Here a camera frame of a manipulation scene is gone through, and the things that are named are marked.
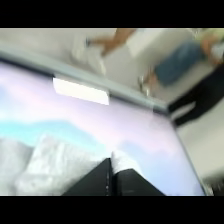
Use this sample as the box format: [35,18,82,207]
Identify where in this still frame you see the white garment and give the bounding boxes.
[110,150,145,178]

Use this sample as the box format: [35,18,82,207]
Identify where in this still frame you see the person's legs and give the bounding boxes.
[167,62,224,128]
[137,28,224,98]
[70,28,138,76]

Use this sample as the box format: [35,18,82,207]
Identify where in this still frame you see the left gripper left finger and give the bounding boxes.
[62,157,113,197]

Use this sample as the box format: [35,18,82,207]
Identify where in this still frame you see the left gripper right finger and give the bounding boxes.
[112,167,166,197]

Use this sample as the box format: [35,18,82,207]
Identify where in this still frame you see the silver frame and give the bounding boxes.
[0,44,169,114]

